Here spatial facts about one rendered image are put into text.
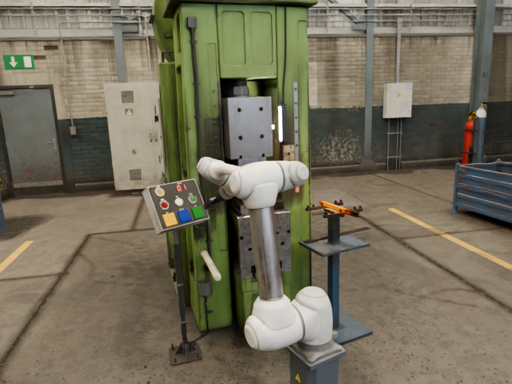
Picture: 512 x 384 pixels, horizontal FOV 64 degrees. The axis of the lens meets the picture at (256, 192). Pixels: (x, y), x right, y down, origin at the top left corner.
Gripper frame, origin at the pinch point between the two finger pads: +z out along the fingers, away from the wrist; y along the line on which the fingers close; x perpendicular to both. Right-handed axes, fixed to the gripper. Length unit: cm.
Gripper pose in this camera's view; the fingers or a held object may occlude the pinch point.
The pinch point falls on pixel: (207, 205)
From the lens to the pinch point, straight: 245.6
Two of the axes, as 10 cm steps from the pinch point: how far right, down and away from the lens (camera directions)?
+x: -3.7, -9.1, 1.7
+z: -5.7, 3.7, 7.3
